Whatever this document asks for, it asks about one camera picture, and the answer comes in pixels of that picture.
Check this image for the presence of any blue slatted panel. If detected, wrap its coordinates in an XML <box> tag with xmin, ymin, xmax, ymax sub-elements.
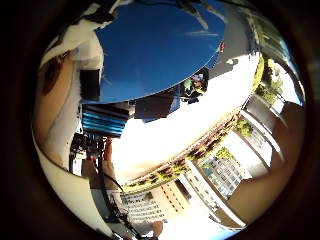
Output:
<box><xmin>80</xmin><ymin>104</ymin><xmax>130</xmax><ymax>138</ymax></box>

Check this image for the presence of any dark box under table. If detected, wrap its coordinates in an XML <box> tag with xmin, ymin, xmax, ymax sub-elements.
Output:
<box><xmin>134</xmin><ymin>92</ymin><xmax>182</xmax><ymax>124</ymax></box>

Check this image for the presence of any round blue table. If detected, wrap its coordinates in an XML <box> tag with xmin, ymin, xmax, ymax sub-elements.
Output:
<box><xmin>80</xmin><ymin>0</ymin><xmax>228</xmax><ymax>105</ymax></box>

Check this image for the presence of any dark cluttered equipment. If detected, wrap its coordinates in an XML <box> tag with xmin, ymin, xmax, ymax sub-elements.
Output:
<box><xmin>180</xmin><ymin>65</ymin><xmax>211</xmax><ymax>105</ymax></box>

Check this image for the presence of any glass window wall frame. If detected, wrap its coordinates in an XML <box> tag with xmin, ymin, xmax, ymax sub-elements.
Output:
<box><xmin>233</xmin><ymin>4</ymin><xmax>306</xmax><ymax>104</ymax></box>

